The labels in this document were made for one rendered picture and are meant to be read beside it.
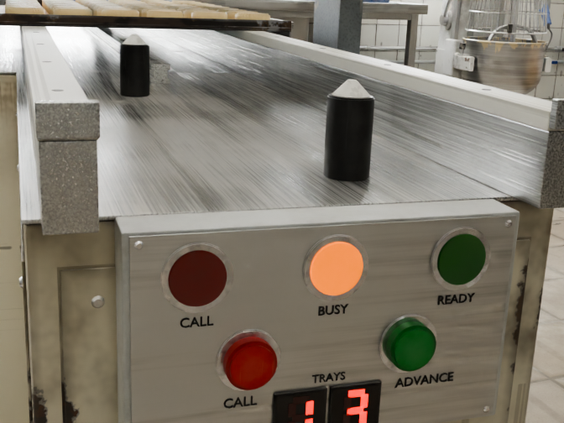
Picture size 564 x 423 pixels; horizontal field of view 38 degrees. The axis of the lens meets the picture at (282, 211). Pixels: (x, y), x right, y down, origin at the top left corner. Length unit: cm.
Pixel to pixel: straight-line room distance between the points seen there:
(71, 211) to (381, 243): 17
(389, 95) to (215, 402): 33
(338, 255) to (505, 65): 378
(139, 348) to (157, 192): 10
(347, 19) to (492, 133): 79
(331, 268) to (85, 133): 16
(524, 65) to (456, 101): 365
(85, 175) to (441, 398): 26
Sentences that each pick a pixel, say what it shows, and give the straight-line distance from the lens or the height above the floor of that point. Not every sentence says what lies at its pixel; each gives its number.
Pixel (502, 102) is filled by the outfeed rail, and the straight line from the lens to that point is 55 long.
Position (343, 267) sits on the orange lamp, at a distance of 46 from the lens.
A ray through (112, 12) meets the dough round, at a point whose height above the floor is 92.
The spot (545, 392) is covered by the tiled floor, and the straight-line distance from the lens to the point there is 220.
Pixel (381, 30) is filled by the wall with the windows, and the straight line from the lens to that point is 483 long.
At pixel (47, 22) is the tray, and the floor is 91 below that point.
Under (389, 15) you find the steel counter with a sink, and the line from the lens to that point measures 402.
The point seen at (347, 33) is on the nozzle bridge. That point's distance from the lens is 133.
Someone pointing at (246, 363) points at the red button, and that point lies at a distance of 46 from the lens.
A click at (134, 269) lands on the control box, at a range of 44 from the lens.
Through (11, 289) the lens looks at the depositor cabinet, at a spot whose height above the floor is 54.
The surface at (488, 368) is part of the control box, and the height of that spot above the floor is 74.
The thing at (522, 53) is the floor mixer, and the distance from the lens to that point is 423.
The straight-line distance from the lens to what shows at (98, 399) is 50.
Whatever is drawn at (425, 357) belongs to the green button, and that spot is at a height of 75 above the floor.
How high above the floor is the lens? 97
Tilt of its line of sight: 16 degrees down
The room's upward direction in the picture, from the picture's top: 2 degrees clockwise
